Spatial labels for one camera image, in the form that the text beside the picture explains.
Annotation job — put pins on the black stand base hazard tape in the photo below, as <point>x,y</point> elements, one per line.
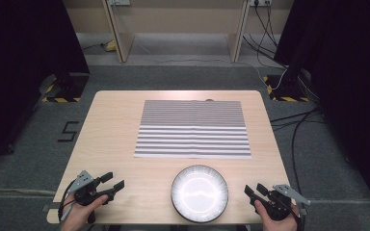
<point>67,89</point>
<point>285,91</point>

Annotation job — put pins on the small yellow thing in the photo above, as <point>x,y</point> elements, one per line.
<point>110,46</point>

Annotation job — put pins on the person's left hand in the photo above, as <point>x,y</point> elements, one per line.
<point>77,216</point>

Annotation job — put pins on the light wooden desk leg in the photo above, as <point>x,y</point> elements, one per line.
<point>122,38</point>
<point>237,38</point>

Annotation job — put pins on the person's right hand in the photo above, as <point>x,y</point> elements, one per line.
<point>279,226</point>

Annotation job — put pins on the white plate with dark rim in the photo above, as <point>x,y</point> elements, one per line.
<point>199,192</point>

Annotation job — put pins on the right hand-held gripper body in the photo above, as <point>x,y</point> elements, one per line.
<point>277,205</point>

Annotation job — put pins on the black curtain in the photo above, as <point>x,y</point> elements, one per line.
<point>22,64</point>
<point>350,80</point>

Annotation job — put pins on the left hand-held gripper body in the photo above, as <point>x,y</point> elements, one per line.
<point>86,192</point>

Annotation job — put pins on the grey striped placemat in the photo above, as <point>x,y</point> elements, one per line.
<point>192,128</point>

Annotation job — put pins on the white wall socket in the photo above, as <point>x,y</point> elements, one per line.
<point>119,2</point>
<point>260,2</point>

